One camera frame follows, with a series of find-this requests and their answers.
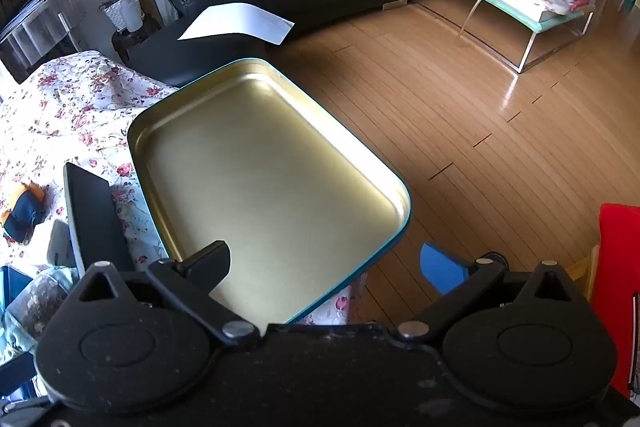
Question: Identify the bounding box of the red cloth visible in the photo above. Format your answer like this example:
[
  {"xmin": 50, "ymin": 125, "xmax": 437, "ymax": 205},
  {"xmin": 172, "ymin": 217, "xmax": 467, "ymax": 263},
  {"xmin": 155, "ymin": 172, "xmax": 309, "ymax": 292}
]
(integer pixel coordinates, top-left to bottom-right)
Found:
[{"xmin": 597, "ymin": 203, "xmax": 640, "ymax": 400}]

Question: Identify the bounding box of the glass side table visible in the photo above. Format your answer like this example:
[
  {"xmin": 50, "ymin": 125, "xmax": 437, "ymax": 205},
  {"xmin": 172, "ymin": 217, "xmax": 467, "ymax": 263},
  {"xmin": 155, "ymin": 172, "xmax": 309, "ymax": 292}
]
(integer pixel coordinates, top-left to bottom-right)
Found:
[{"xmin": 0, "ymin": 0, "xmax": 88, "ymax": 82}]

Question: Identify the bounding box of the blue plastic packet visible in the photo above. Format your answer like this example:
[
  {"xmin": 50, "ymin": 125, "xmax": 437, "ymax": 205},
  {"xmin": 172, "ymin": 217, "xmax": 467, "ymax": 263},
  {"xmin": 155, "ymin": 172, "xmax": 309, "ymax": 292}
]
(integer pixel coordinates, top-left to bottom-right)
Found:
[{"xmin": 0, "ymin": 264, "xmax": 36, "ymax": 310}]

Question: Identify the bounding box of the black slab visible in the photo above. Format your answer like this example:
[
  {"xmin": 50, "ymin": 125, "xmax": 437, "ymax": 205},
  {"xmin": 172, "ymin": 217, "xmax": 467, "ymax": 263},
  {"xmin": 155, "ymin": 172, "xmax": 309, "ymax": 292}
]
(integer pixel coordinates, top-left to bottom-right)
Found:
[{"xmin": 63, "ymin": 163, "xmax": 135, "ymax": 274}]

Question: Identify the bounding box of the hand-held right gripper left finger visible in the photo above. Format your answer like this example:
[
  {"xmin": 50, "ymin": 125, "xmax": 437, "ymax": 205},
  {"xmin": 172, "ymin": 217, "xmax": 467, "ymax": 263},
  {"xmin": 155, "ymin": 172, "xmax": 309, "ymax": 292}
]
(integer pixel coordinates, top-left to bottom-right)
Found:
[{"xmin": 75, "ymin": 241, "xmax": 256, "ymax": 345}]

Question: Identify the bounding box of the white paper sheet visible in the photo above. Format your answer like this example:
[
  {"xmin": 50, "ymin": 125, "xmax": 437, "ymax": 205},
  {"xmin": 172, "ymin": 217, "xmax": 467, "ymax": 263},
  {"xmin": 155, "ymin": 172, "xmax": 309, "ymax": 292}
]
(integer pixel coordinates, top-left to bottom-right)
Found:
[{"xmin": 177, "ymin": 3, "xmax": 296, "ymax": 45}]

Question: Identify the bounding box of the dark wooden plant stand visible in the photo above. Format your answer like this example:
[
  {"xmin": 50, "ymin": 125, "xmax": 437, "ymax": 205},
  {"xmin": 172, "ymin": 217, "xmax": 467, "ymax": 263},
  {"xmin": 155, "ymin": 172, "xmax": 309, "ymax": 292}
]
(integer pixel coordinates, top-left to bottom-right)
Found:
[{"xmin": 111, "ymin": 19, "xmax": 163, "ymax": 64}]

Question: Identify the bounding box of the orange and navy cloth pouch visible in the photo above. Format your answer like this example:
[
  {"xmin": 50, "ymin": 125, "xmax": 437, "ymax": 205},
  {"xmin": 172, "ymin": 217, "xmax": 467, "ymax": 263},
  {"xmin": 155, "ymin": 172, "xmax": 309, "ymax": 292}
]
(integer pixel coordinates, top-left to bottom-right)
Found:
[{"xmin": 0, "ymin": 181, "xmax": 48, "ymax": 243}]

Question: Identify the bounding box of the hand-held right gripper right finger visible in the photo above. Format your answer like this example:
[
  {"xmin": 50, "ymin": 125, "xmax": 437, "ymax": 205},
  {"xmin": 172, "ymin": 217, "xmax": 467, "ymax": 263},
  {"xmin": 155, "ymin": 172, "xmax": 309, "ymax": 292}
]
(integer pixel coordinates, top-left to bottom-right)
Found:
[{"xmin": 398, "ymin": 243, "xmax": 586, "ymax": 343}]

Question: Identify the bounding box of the gold tin tray teal rim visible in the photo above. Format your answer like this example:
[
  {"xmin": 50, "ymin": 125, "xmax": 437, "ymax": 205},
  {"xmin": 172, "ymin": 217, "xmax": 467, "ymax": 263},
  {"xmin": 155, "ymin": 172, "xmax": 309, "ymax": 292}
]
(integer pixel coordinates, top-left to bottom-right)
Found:
[{"xmin": 126, "ymin": 58, "xmax": 412, "ymax": 325}]

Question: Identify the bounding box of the floral cloth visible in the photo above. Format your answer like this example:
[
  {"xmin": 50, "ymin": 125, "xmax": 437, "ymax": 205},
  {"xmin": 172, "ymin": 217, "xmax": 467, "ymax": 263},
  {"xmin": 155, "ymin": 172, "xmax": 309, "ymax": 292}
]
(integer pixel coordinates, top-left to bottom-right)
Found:
[{"xmin": 0, "ymin": 51, "xmax": 368, "ymax": 358}]

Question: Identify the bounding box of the white and teal coffee table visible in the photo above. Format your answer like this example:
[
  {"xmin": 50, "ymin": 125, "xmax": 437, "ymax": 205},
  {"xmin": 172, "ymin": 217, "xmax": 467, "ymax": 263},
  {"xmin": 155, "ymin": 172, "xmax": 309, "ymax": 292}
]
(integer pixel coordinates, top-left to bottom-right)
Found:
[{"xmin": 402, "ymin": 0, "xmax": 598, "ymax": 74}]

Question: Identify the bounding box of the white tissue pack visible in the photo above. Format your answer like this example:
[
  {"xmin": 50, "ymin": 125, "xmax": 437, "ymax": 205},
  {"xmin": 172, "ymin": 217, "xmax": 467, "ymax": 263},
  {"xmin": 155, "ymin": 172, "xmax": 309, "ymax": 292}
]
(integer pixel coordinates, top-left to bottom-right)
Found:
[{"xmin": 47, "ymin": 219, "xmax": 76, "ymax": 267}]

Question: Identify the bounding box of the wooden chair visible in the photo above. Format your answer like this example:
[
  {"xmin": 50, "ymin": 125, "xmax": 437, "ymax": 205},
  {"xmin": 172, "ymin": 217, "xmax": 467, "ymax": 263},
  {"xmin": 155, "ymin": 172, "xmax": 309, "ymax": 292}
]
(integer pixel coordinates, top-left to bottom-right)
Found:
[{"xmin": 567, "ymin": 244, "xmax": 601, "ymax": 303}]

